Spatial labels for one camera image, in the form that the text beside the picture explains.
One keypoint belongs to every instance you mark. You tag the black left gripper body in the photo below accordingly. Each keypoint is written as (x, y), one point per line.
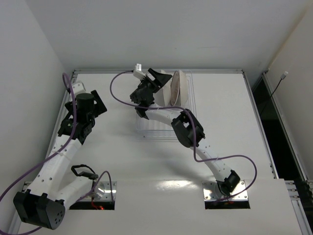
(98, 104)

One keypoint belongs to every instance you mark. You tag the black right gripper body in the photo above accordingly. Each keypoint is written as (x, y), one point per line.
(151, 82)

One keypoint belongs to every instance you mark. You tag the orange sunburst plate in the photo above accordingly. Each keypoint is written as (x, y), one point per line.
(175, 88)

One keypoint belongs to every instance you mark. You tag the floral brown-rim plate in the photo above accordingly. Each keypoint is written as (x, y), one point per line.
(183, 82)
(163, 96)

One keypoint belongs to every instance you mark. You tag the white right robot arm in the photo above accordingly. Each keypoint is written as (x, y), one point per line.
(185, 125)

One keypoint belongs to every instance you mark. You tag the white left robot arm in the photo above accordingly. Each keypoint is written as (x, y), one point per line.
(44, 203)

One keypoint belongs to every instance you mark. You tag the clear wire dish rack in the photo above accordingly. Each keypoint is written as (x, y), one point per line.
(159, 126)

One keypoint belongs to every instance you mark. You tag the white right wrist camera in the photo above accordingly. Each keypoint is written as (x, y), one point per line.
(138, 73)

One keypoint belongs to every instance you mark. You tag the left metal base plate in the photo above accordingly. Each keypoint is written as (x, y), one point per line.
(103, 192)

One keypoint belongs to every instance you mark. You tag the metal base plate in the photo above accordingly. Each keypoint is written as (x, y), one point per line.
(212, 193)
(103, 192)

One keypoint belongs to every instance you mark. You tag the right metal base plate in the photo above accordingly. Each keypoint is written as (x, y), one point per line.
(212, 193)

